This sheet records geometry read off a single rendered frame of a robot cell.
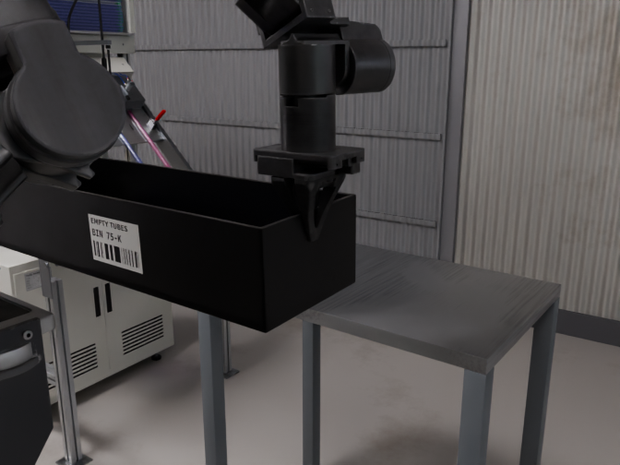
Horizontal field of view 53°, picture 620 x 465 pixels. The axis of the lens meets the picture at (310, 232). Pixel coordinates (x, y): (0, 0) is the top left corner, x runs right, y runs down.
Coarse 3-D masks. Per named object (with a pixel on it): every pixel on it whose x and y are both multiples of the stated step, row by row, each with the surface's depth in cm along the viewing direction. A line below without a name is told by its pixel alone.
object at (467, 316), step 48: (384, 288) 136; (432, 288) 136; (480, 288) 136; (528, 288) 136; (384, 336) 115; (432, 336) 112; (480, 336) 112; (480, 384) 105; (528, 384) 144; (480, 432) 107; (528, 432) 147
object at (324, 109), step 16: (288, 96) 64; (320, 96) 61; (288, 112) 61; (304, 112) 60; (320, 112) 61; (288, 128) 62; (304, 128) 61; (320, 128) 61; (288, 144) 62; (304, 144) 61; (320, 144) 62; (256, 160) 65; (304, 160) 61; (320, 160) 60; (336, 160) 60; (352, 160) 63
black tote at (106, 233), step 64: (64, 192) 79; (128, 192) 98; (192, 192) 89; (256, 192) 81; (320, 192) 75; (64, 256) 82; (128, 256) 74; (192, 256) 67; (256, 256) 61; (320, 256) 69; (256, 320) 63
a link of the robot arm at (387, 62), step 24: (312, 0) 58; (288, 24) 60; (312, 24) 60; (336, 24) 62; (360, 24) 65; (264, 48) 64; (360, 48) 63; (384, 48) 65; (360, 72) 63; (384, 72) 65
